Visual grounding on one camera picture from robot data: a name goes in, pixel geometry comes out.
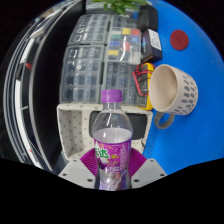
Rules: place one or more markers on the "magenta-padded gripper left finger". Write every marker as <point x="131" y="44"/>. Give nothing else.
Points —
<point x="85" y="168"/>

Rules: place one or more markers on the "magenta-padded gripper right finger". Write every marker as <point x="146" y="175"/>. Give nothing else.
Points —
<point x="146" y="170"/>

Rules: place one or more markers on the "purple-capped clear drink bottle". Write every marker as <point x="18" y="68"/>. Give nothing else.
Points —
<point x="111" y="140"/>

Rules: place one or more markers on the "beige perforated tray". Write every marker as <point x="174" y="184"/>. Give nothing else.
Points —
<point x="71" y="130"/>

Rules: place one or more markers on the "beige patterned mug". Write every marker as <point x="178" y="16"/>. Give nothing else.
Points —
<point x="166" y="88"/>

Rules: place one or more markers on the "dark overhead shelf unit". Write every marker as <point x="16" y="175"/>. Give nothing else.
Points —
<point x="46" y="83"/>

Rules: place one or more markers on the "clear-drawer parts cabinet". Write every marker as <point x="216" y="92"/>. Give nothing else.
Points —
<point x="90" y="30"/>
<point x="120" y="80"/>
<point x="81" y="75"/>

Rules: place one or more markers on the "yellow multimeter with red leads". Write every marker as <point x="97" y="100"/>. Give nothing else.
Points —
<point x="148" y="68"/>

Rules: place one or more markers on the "black box with white label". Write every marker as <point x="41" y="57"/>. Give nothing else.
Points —
<point x="151" y="45"/>

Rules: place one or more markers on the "parts cabinet with coloured drawers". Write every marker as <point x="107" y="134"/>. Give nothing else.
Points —
<point x="123" y="43"/>

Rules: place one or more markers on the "flat round red coaster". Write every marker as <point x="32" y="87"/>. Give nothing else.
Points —
<point x="179" y="40"/>

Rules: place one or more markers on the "flat black case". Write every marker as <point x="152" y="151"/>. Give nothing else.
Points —
<point x="148" y="18"/>

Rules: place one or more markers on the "green potted plant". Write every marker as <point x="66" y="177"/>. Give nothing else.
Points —
<point x="120" y="6"/>

